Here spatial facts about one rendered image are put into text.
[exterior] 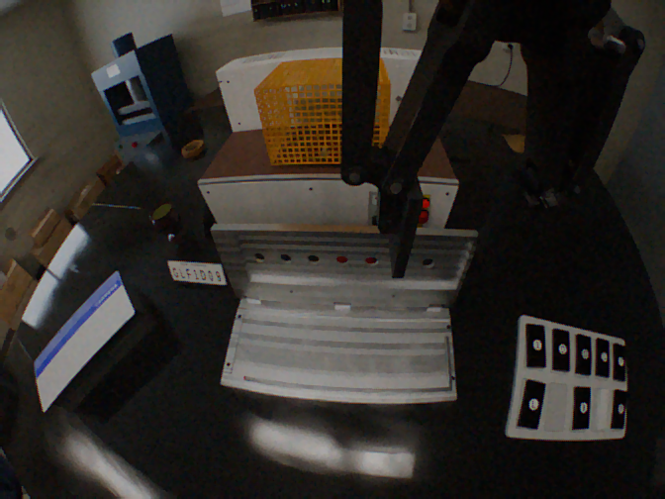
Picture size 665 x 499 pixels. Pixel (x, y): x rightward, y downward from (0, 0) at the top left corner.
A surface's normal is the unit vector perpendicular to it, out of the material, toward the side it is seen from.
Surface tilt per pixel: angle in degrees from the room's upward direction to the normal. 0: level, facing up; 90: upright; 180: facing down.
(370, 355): 0
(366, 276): 77
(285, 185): 90
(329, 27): 90
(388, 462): 0
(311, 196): 90
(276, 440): 0
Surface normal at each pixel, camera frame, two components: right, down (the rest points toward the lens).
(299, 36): -0.22, 0.79
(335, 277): -0.09, 0.64
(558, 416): -0.06, -0.60
